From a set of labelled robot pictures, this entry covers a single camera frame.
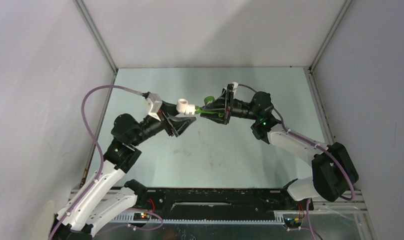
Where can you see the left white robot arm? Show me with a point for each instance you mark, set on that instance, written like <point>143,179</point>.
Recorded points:
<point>85,215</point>

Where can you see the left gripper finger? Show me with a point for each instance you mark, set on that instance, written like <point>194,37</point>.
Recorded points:
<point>180,123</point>
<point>169,109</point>

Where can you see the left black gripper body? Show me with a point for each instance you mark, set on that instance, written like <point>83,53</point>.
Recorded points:
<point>150,126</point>

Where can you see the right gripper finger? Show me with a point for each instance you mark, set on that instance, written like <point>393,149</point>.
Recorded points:
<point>212,103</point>
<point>216,117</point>

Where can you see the white elbow fitting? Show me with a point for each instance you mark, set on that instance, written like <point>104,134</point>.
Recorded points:
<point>184,107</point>

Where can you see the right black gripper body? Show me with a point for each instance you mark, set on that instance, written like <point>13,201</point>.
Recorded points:
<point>236,109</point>

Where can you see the green plastic faucet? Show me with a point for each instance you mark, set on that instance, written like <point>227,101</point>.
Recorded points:
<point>199,111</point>

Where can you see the grey cable duct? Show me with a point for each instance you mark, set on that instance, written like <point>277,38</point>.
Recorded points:
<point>132,218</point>

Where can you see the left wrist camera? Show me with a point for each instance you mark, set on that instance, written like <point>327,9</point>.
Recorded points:
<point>153,105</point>

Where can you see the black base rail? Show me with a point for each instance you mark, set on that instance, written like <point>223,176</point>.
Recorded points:
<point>215,203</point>

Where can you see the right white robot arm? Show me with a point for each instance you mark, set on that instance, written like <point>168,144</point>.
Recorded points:
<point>333,173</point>

